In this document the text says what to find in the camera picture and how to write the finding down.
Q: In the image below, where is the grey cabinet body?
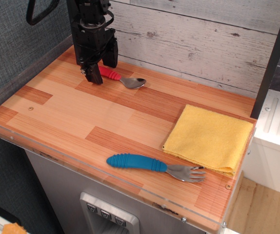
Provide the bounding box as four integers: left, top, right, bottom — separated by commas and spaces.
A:
26, 151, 203, 234

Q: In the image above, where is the yellow folded cloth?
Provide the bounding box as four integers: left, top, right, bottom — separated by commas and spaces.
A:
162, 105, 254, 176

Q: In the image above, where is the red handled metal spoon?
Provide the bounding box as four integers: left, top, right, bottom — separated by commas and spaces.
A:
99, 66, 146, 89

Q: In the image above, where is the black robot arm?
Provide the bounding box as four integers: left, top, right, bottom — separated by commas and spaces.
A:
67, 0, 118, 85

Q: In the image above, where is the clear acrylic table edge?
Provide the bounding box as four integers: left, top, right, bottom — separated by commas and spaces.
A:
0, 118, 228, 230

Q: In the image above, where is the white toy sink unit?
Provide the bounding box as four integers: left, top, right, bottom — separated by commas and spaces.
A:
241, 35, 280, 198

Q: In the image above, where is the silver dispenser panel with buttons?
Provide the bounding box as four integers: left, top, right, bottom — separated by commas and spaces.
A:
80, 192, 140, 234

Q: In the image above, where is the orange object bottom left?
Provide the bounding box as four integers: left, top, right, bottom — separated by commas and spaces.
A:
1, 223, 27, 234

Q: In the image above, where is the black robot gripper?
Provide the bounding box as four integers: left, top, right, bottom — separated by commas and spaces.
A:
71, 19, 118, 85

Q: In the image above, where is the dark right shelf post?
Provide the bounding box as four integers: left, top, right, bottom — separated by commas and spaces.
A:
250, 29, 280, 119

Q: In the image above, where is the blue handled metal fork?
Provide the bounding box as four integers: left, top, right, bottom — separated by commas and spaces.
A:
106, 154, 206, 183

